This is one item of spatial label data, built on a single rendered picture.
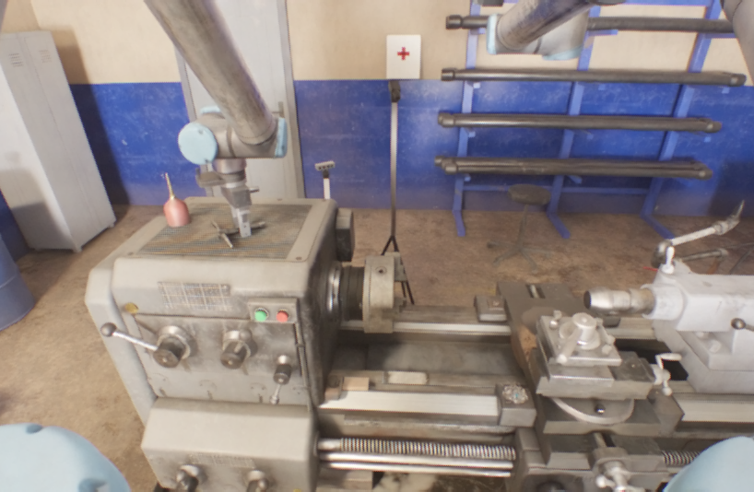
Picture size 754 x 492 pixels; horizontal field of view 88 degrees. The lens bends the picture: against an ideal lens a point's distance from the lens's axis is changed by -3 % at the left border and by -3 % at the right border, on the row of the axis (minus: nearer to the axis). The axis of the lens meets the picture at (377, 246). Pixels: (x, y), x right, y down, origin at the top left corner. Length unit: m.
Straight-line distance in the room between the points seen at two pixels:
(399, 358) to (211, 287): 0.82
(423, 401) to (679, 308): 0.85
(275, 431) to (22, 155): 3.56
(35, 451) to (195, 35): 0.52
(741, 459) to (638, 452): 1.05
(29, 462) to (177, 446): 1.13
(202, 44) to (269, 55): 3.56
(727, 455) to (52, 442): 0.43
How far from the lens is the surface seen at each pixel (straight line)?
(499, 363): 1.68
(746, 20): 0.59
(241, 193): 1.13
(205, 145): 0.97
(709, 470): 0.34
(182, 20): 0.65
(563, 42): 1.14
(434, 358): 1.64
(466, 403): 1.37
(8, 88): 4.25
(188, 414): 1.46
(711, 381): 1.69
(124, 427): 2.70
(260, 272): 1.08
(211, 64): 0.71
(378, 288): 1.22
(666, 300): 1.53
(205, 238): 1.26
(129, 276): 1.25
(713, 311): 1.59
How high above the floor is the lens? 1.90
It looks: 30 degrees down
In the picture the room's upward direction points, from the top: 1 degrees counter-clockwise
